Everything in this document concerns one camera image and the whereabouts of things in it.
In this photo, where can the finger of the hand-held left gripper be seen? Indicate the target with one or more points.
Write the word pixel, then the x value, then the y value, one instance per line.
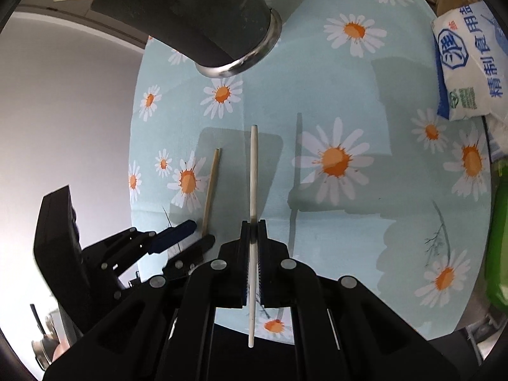
pixel 194 252
pixel 174 236

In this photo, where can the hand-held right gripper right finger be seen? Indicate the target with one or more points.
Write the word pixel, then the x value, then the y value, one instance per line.
pixel 262 258

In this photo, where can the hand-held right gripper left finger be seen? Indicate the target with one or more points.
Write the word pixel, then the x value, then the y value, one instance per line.
pixel 246 258

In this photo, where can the wooden chopstick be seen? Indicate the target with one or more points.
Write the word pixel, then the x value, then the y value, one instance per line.
pixel 210 194

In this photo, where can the pale chopstick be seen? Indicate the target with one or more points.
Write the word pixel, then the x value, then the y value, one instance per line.
pixel 254 174

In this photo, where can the dark cylindrical utensil holder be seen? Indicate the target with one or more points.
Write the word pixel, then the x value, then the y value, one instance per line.
pixel 190 12

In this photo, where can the grey metal object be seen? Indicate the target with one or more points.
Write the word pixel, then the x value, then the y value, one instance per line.
pixel 47 341

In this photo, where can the daisy print tablecloth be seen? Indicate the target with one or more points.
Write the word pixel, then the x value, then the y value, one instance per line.
pixel 357 226

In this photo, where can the green sugar bag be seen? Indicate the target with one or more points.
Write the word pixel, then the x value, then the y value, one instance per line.
pixel 499 246

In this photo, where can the clear plastic packet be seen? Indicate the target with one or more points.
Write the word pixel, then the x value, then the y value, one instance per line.
pixel 498 135

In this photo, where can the white and blue salt bag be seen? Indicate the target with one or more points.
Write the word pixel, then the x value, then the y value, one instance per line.
pixel 472 63

